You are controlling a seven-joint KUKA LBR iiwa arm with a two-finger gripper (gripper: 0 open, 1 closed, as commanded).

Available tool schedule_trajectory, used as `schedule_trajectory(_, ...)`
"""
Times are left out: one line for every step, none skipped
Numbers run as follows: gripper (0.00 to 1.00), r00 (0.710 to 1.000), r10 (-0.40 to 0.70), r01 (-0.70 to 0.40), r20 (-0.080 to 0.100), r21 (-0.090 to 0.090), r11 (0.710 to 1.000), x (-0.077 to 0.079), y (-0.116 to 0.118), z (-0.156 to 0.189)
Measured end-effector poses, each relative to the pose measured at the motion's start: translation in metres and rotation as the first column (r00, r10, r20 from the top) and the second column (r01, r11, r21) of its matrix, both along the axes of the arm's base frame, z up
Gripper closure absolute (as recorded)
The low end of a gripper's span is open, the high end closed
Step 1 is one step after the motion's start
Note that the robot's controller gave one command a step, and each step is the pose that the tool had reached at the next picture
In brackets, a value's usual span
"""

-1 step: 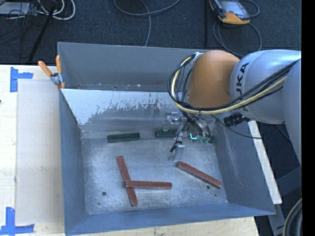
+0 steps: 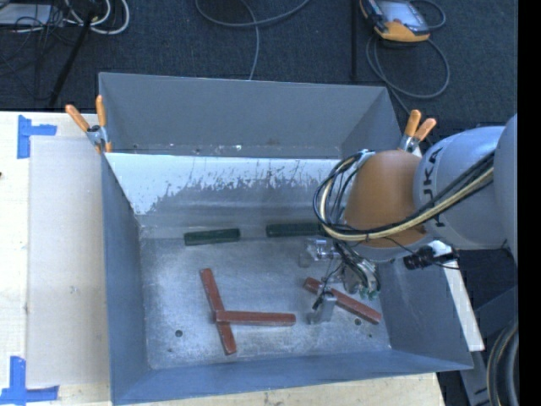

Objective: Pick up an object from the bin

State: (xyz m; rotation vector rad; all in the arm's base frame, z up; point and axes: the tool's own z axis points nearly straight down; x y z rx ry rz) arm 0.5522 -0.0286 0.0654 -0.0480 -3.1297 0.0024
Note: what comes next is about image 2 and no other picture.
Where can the red-brown flat block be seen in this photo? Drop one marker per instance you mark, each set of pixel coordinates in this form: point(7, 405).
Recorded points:
point(213, 298)
point(359, 307)
point(258, 318)

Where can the grey metal bin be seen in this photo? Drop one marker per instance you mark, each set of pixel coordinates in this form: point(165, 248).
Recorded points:
point(262, 277)

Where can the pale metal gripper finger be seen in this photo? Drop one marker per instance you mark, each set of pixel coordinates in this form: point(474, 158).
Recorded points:
point(318, 250)
point(324, 309)

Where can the black cylinder on white bracket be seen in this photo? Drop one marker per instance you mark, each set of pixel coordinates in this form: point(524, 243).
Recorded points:
point(424, 258)

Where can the dark green flat block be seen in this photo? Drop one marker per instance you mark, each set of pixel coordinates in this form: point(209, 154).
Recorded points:
point(293, 229)
point(212, 236)

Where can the pale wood flat board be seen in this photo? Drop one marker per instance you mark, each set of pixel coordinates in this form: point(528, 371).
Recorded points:
point(67, 260)

